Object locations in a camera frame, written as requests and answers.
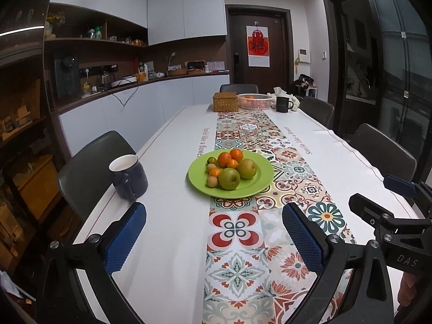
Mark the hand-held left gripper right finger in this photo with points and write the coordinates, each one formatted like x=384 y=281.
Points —
x=303 y=239

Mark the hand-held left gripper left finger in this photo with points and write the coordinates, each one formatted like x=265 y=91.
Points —
x=125 y=239

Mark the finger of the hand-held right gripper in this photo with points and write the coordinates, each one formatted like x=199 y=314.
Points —
x=400 y=185
x=371 y=211

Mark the yellow pear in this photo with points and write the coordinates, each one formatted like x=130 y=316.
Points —
x=246 y=168

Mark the green plate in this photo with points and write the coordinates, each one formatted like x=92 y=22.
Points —
x=199 y=179

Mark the green apple front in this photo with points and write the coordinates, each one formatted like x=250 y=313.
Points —
x=229 y=178

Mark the small yellow jujube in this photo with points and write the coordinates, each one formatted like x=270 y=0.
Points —
x=211 y=167
x=213 y=181

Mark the small green jujube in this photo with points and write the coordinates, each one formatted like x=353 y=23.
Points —
x=212 y=160

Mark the person's right hand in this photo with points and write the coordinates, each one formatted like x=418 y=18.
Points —
x=408 y=292

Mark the dark grey chair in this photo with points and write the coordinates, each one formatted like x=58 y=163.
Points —
x=94 y=162
x=381 y=152
x=239 y=88
x=319 y=109

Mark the navy blue mug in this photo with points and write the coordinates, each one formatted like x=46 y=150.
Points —
x=130 y=180

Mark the patterned table runner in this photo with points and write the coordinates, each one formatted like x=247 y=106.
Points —
x=243 y=243

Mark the glass sliding door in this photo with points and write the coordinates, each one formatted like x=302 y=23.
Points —
x=398 y=74

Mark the black mug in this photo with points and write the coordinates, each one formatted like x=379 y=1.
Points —
x=282 y=104

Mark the dark bag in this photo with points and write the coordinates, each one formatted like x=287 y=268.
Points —
x=306 y=81

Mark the white base cabinet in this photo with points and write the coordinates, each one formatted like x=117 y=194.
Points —
x=152 y=101

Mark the white cloth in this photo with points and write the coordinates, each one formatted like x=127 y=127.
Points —
x=280 y=91

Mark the dark wooden shelf unit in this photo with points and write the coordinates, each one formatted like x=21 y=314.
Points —
x=20 y=125

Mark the white flat tray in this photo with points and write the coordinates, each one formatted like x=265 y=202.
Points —
x=124 y=81

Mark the wicker basket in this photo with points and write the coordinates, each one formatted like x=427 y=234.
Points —
x=225 y=102

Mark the white intercom panel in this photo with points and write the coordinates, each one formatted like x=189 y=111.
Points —
x=305 y=55

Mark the glass pitcher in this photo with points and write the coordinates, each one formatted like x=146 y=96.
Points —
x=107 y=79

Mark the drink carton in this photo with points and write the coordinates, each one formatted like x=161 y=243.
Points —
x=143 y=72

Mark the black power strip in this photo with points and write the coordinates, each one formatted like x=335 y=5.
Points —
x=99 y=70

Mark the black water dispenser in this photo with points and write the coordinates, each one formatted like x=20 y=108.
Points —
x=65 y=76

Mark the wicker tray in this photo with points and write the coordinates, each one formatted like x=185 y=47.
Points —
x=178 y=71

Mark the dark brown door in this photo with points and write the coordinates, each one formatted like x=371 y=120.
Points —
x=280 y=50

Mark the white desk lamp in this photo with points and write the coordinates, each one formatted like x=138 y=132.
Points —
x=171 y=59

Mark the black box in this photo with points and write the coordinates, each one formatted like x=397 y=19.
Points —
x=196 y=66

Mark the white card holder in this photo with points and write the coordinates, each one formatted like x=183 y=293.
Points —
x=216 y=65

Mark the red and white door poster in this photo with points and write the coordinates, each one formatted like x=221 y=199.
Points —
x=258 y=45

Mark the white upper cabinets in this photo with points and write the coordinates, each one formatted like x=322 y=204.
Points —
x=185 y=10

